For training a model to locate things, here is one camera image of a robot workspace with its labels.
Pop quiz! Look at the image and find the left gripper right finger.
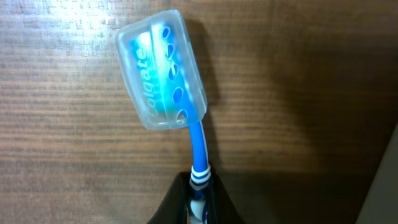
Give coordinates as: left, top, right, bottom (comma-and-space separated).
206, 174, 245, 224

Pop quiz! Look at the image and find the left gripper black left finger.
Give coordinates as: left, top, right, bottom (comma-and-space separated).
147, 172, 190, 224

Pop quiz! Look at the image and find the blue white toothbrush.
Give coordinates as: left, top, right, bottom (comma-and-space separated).
115, 9, 211, 223

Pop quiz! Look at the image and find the white cardboard box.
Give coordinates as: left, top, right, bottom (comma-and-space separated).
356, 126, 397, 224

